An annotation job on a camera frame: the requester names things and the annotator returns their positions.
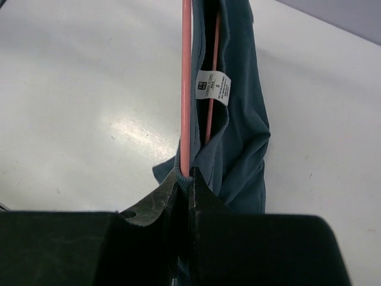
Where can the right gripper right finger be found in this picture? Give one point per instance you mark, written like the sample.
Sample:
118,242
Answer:
258,249

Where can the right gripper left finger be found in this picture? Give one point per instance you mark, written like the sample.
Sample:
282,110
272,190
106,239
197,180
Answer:
132,247

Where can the blue t shirt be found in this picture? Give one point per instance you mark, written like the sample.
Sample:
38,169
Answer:
218,194

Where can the pink wire hanger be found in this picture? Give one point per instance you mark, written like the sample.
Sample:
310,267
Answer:
186,86

